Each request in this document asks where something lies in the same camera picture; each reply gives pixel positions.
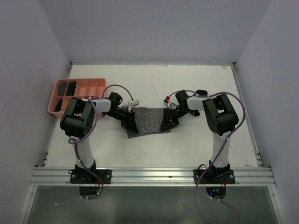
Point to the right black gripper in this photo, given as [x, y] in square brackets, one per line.
[167, 123]

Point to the aluminium mounting rail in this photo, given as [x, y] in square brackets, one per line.
[155, 177]

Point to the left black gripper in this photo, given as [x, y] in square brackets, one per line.
[131, 125]

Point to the grey striped rolled underwear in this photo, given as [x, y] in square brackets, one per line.
[62, 88]

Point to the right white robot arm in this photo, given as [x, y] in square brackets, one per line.
[221, 118]

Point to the grey striped underwear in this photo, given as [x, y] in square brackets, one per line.
[147, 120]
[62, 88]

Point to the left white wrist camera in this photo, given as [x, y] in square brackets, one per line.
[132, 103]

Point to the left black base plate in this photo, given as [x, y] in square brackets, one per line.
[83, 177]

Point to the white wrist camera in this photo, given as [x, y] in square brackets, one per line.
[132, 103]
[167, 100]

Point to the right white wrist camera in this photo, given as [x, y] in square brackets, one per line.
[167, 100]

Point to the pink divided organizer tray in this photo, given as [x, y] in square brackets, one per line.
[86, 87]

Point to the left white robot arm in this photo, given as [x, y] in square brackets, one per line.
[80, 119]

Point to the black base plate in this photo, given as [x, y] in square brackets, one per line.
[215, 175]
[83, 177]

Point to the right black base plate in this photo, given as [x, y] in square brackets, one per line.
[215, 175]

